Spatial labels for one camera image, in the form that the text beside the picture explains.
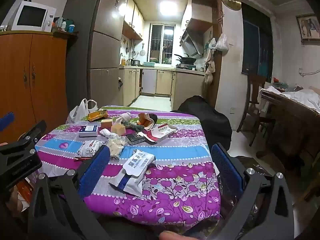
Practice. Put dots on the orange box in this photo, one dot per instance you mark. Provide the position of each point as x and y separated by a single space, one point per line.
96 115

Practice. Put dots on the black box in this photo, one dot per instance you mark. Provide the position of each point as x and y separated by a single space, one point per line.
135 138

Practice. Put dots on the gas stove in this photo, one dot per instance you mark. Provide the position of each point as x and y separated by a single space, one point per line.
186 66

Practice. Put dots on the white packet with red print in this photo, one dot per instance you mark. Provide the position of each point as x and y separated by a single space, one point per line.
88 148

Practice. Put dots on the black wok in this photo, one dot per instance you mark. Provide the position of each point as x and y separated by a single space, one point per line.
187 60

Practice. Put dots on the ceiling light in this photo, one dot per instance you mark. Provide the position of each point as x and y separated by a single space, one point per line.
168 8

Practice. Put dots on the red pen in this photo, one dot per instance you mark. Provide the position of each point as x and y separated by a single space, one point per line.
82 157

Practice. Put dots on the gold round wall disc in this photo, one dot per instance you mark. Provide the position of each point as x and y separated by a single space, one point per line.
231 0

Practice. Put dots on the white bottle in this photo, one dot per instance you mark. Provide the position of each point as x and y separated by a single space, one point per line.
63 26

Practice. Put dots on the beige kitchen wall cabinets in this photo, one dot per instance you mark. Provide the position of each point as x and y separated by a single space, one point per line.
132 15

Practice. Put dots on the orange wooden cabinet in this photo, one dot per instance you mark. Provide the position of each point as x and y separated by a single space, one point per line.
37 80

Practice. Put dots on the dark window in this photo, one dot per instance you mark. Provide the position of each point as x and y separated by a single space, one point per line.
256 42

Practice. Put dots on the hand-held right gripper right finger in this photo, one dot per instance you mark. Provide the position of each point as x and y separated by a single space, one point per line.
226 165

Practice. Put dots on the beige kitchen base cabinets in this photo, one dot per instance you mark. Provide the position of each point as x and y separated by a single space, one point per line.
162 80

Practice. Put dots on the grey refrigerator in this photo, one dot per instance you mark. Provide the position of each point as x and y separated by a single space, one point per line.
102 42

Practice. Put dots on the white tissue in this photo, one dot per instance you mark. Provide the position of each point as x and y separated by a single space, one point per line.
105 132

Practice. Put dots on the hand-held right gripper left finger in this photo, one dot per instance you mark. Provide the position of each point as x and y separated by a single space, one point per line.
96 165

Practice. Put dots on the clear beige wrapper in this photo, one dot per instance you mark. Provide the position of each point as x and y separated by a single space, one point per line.
115 147

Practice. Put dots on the orange white paper carton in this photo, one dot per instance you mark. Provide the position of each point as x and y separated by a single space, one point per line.
143 118

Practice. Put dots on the hanging cloths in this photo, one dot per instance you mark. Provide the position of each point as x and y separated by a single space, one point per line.
210 65

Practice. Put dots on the steel range hood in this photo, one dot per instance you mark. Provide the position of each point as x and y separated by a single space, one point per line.
193 37

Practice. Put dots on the dark wooden chair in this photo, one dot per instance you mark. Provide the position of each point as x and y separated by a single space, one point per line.
255 85

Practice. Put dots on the white microwave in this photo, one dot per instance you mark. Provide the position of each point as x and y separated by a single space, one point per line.
32 16

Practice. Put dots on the blue and white box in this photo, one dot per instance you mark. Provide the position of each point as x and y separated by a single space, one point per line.
88 130

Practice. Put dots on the hanging white plastic bag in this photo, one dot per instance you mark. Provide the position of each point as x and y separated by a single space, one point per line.
222 43

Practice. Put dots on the steel kettle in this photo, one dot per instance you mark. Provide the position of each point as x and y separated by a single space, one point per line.
130 62

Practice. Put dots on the dark wooden dining table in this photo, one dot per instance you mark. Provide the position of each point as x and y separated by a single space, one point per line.
282 115

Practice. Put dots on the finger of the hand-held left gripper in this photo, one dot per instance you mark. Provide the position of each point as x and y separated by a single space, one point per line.
6 121
27 135

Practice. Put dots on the person's right hand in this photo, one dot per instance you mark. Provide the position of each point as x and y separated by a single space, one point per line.
172 236

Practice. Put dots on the red and white medicine box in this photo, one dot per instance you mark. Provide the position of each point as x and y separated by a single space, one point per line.
160 131

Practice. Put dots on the framed wall picture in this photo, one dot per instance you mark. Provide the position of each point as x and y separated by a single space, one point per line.
308 27

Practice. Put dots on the steel pot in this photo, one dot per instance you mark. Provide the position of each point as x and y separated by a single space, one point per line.
136 62

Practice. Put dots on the kitchen window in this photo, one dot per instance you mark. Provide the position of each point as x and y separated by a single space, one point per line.
162 42

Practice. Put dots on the white rag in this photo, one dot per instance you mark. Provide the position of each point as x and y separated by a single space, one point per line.
123 117

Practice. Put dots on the bin with black plastic bag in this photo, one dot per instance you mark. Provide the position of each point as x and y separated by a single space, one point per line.
260 166

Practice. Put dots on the white table cloth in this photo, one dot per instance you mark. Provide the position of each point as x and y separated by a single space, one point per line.
305 98

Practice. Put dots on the white and blue wipes pack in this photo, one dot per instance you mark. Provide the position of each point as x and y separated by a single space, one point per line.
135 170

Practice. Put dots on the teal jar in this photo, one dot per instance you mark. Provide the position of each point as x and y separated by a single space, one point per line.
71 28

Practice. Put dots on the dark green cloth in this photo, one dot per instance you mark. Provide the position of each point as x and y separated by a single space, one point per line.
132 126

